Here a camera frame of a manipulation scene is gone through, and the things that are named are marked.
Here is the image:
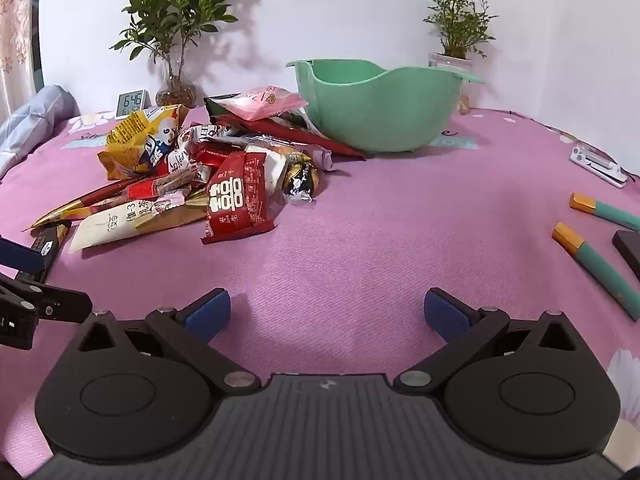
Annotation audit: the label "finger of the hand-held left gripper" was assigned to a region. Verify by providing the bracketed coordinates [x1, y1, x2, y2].
[0, 236, 47, 283]
[0, 274, 94, 351]

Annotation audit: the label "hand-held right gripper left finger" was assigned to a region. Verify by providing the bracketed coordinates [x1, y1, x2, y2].
[75, 287, 263, 396]

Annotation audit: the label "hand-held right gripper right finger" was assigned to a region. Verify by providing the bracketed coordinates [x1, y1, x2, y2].
[395, 287, 583, 396]

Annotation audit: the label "black gold snack packet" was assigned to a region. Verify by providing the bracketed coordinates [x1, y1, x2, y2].
[30, 221, 72, 282]

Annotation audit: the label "long red gold-tipped packet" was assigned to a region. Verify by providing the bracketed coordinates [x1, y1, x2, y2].
[31, 177, 151, 231]

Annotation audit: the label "brown paper snack packet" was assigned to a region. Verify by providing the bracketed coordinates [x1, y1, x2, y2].
[134, 199, 211, 237]

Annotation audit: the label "red packet white characters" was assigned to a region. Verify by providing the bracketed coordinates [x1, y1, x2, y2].
[201, 151, 277, 245]

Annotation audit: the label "red white snack packet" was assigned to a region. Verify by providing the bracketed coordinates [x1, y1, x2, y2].
[192, 141, 247, 172]

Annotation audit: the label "black foil candy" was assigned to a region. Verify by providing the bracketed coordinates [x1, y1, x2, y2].
[281, 161, 321, 204]

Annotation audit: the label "white brown snack packet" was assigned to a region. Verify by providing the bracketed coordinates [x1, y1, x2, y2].
[244, 145, 289, 196]

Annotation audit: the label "yellow snack bag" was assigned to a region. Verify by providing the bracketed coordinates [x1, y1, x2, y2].
[97, 104, 191, 181]

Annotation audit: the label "dark red snack packet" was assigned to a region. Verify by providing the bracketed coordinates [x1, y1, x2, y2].
[204, 94, 368, 162]

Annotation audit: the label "pink snack packet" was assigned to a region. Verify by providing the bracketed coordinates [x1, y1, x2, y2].
[217, 85, 309, 122]

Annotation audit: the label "green plastic bowl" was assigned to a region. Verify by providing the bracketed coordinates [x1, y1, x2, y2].
[286, 58, 486, 155]

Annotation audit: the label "pink floral tablecloth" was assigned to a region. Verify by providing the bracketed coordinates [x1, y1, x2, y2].
[0, 105, 640, 479]

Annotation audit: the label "blue-grey cloth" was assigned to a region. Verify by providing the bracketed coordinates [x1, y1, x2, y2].
[0, 85, 81, 181]

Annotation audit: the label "teal tube gold cap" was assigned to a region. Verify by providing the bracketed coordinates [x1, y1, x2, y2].
[552, 222, 640, 322]

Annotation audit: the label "orange green small marker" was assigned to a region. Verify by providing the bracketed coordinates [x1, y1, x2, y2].
[569, 192, 640, 232]

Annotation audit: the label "black box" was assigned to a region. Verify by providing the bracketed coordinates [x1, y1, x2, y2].
[612, 230, 640, 281]

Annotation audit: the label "white folding stand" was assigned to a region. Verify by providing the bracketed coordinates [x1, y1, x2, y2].
[570, 145, 629, 189]

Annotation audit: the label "floral curtain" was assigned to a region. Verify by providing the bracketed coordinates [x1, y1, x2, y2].
[0, 0, 37, 126]

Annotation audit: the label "leafy plant in glass vase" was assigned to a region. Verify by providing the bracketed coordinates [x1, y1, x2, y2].
[110, 0, 251, 108]

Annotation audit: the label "small plant in white pot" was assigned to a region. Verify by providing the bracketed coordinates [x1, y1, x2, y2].
[422, 0, 498, 113]

